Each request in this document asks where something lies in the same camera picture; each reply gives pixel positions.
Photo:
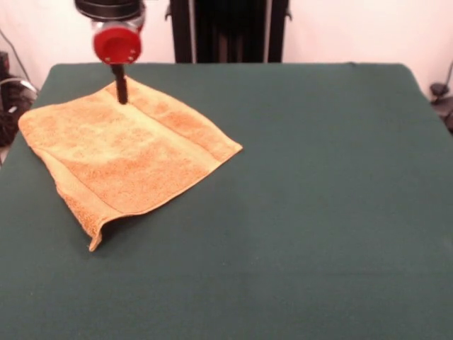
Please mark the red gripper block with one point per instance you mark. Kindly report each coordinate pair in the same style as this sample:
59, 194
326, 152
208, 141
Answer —
117, 44

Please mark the tan terry towel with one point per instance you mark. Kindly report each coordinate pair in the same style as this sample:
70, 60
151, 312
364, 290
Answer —
117, 152

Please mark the dark green table cloth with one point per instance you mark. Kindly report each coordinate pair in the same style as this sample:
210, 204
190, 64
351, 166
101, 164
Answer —
318, 212

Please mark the black floor device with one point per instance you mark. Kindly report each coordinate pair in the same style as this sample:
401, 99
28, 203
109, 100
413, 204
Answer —
439, 89

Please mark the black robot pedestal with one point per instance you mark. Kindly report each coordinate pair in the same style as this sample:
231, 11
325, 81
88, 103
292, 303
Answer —
226, 32

